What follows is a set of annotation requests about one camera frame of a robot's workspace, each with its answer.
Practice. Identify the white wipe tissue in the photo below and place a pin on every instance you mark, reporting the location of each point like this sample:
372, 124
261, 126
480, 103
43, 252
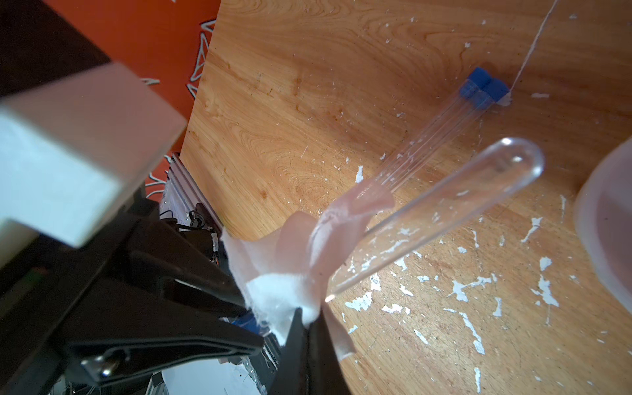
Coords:
290, 268

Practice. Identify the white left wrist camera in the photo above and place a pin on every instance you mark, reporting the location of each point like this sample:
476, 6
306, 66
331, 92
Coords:
73, 152

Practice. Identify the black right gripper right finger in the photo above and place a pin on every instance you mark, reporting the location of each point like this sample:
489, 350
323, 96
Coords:
324, 372

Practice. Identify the test tube blue cap pair-left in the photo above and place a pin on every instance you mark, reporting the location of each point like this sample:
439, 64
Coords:
424, 138

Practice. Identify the test tube blue cap pair-right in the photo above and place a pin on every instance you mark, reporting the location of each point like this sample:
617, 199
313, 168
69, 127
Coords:
444, 133

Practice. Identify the white plastic tray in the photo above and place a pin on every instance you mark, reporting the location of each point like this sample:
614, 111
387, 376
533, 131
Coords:
602, 220

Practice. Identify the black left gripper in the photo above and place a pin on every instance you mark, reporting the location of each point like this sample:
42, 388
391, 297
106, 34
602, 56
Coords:
117, 332

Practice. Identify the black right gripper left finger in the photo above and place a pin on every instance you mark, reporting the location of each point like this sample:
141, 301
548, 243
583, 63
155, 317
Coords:
292, 375

